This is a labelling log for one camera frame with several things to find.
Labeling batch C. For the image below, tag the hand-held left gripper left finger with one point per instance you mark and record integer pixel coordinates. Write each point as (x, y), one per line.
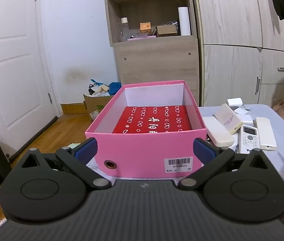
(88, 148)

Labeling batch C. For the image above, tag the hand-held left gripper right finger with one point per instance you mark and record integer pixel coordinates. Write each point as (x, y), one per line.
(203, 149)

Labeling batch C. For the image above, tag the plain white remote control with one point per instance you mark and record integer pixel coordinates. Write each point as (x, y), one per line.
(217, 130)

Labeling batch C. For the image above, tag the white remote with label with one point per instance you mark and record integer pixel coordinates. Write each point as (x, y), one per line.
(225, 116)

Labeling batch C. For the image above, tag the white remote with small display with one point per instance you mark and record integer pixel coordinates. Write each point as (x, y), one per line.
(248, 140)

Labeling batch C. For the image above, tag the pink cardboard box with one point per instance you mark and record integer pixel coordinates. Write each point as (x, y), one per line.
(137, 155)

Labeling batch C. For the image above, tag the small white box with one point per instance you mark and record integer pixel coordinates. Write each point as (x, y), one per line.
(247, 119)
(241, 110)

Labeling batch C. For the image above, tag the cream slim remote control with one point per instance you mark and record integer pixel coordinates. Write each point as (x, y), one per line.
(266, 133)

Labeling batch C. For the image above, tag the cardboard box with green print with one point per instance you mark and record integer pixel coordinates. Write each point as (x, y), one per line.
(94, 104)

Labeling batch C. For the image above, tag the black door draft stopper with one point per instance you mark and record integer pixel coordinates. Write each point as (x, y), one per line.
(34, 139)

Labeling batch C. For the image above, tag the white charger adapter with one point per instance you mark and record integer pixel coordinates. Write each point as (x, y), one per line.
(234, 102)

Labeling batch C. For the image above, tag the red patterned paper lining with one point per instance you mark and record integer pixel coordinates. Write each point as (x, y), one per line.
(152, 120)

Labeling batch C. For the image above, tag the beige cloth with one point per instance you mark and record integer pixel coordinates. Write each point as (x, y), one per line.
(104, 88)

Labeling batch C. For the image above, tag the blue plastic bag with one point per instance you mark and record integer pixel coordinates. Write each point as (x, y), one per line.
(114, 87)

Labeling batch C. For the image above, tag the light wood wardrobe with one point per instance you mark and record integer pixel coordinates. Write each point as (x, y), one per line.
(232, 67)

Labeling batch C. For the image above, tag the white panel door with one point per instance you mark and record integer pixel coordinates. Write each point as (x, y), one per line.
(14, 80)

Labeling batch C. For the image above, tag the wooden shelf cabinet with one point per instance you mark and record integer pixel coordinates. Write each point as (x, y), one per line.
(157, 55)

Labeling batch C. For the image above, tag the pink book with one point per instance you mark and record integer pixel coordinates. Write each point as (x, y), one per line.
(142, 38)

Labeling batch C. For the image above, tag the brown cardboard box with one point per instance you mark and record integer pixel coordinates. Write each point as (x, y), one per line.
(167, 31)

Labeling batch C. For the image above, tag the clear bottle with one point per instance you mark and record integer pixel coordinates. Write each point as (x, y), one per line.
(124, 30)

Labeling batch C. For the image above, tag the white paper roll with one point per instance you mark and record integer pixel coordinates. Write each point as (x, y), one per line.
(184, 21)

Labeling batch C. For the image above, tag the small orange wooden box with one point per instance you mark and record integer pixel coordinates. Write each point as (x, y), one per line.
(145, 27)

